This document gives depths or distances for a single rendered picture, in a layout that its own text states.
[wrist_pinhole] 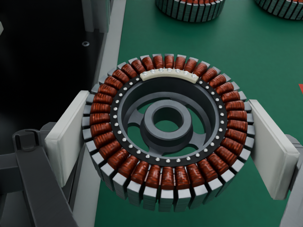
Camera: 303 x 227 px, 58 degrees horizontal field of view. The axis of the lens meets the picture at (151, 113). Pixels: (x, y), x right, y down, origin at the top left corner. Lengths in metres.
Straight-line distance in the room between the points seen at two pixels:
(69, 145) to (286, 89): 0.30
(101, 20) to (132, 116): 0.19
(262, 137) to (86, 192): 0.16
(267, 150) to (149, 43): 0.27
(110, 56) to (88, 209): 0.20
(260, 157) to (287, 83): 0.24
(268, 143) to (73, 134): 0.11
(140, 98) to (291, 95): 0.23
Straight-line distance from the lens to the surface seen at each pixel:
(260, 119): 0.18
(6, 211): 0.25
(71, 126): 0.16
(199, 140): 0.19
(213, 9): 0.45
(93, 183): 0.27
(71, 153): 0.16
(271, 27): 0.49
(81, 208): 0.26
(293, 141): 0.18
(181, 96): 0.21
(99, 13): 0.36
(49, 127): 0.17
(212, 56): 0.40
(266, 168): 0.17
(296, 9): 0.51
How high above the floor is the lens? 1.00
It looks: 53 degrees down
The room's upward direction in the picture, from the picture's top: 8 degrees clockwise
